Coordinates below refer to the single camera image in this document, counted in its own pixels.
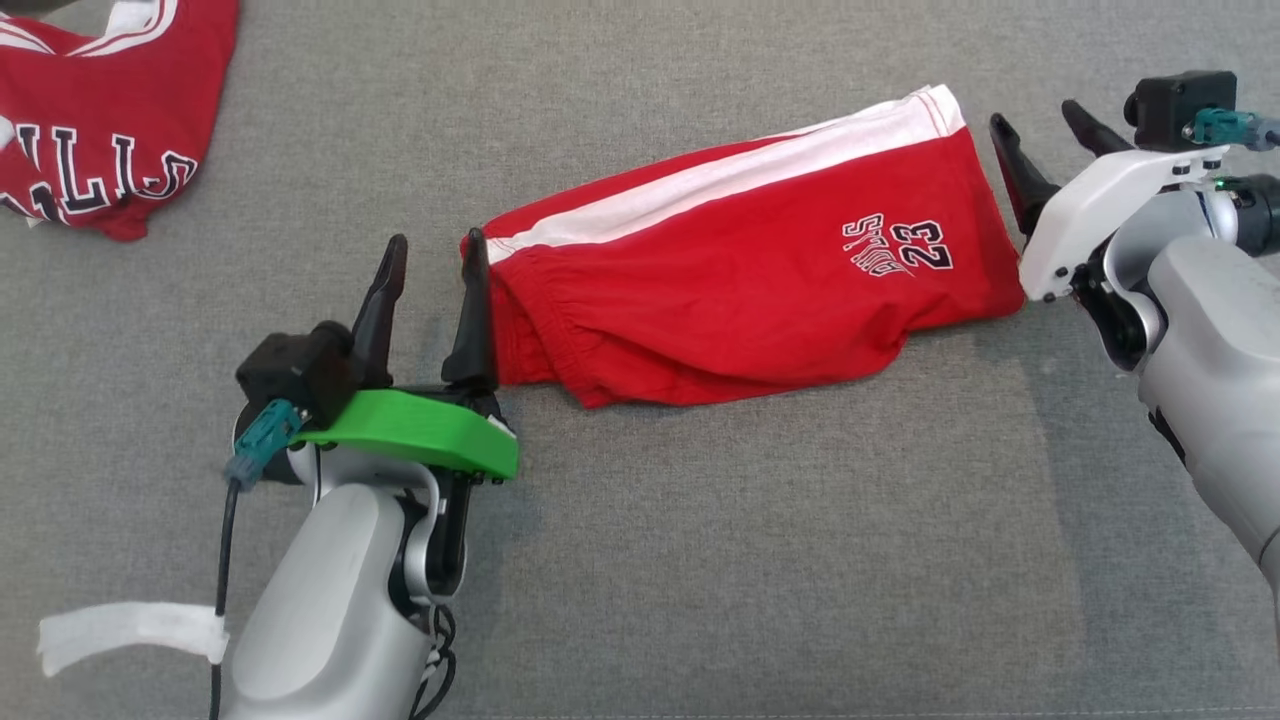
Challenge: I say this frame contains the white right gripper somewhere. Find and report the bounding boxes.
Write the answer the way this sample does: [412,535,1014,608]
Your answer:
[990,99,1231,303]

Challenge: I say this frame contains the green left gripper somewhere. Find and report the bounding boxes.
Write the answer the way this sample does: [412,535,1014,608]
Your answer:
[295,228,521,483]

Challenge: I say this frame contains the red basketball shorts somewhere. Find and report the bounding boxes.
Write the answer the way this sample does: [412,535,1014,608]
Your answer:
[460,84,1028,411]

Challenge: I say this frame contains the red Bulls jersey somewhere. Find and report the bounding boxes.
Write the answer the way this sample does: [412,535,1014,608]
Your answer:
[0,0,241,243]

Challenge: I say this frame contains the right camera cable teal plug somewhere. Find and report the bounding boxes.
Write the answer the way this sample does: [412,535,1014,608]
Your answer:
[1185,108,1280,153]

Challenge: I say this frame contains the camera cable teal plug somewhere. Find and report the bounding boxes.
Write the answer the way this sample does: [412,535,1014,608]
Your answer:
[1185,108,1280,153]
[208,400,306,720]

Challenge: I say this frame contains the left camera cable teal plug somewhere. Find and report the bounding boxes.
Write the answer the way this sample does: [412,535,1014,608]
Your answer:
[208,400,306,720]

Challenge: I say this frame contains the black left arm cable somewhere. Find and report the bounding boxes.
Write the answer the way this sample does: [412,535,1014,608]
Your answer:
[410,605,459,720]

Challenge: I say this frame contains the white tape strap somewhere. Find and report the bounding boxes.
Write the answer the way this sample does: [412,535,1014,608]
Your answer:
[38,602,229,678]

